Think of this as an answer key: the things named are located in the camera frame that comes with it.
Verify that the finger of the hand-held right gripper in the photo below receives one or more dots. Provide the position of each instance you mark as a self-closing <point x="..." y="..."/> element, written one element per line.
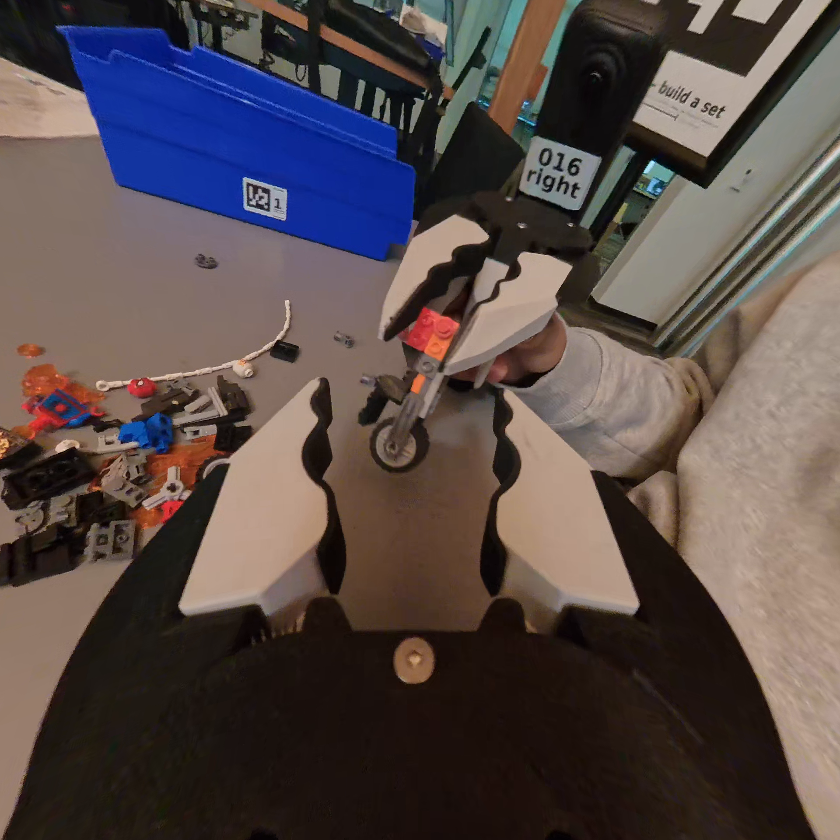
<point x="525" y="295"/>
<point x="426" y="256"/>

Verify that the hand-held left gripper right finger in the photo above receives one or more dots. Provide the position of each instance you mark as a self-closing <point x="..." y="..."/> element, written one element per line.
<point x="564" y="525"/>

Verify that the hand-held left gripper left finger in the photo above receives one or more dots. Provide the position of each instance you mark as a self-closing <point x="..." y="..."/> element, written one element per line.
<point x="262" y="512"/>

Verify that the lego motorcycle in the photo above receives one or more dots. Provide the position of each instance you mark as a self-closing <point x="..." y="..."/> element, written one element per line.
<point x="403" y="439"/>

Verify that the pile of lego pieces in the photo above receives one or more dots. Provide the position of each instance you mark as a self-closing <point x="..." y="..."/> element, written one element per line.
<point x="98" y="472"/>

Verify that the person's right forearm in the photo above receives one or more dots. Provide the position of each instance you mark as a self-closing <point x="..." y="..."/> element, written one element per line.
<point x="610" y="394"/>

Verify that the small grey lego piece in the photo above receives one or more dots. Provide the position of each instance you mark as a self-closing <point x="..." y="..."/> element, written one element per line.
<point x="343" y="338"/>

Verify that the small black lego brick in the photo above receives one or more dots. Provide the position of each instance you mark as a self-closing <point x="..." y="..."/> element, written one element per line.
<point x="283" y="350"/>

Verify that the red lego minifigure head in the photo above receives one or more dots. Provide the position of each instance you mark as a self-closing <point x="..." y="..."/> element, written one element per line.
<point x="141" y="387"/>

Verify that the black round lego piece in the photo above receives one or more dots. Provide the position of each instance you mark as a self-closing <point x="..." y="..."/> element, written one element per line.
<point x="206" y="261"/>

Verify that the orange round lego piece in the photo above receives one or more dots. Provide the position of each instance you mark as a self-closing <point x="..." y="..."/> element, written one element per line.
<point x="29" y="350"/>

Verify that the person's right hand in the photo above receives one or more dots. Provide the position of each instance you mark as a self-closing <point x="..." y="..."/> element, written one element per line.
<point x="531" y="354"/>

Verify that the person's grey sweatshirt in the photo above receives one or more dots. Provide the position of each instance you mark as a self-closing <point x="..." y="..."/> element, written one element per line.
<point x="754" y="525"/>

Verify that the wooden background desk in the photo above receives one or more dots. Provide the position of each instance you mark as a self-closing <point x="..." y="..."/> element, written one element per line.
<point x="367" y="46"/>

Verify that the black framed sign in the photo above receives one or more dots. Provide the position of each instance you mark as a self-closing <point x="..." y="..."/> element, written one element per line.
<point x="728" y="85"/>

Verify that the blue plastic bin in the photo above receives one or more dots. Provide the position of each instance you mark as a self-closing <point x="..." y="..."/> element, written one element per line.
<point x="216" y="144"/>

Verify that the wooden post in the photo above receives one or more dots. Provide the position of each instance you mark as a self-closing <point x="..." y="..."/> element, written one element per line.
<point x="525" y="59"/>

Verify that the metal rail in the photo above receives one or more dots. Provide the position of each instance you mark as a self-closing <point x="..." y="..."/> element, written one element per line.
<point x="754" y="243"/>

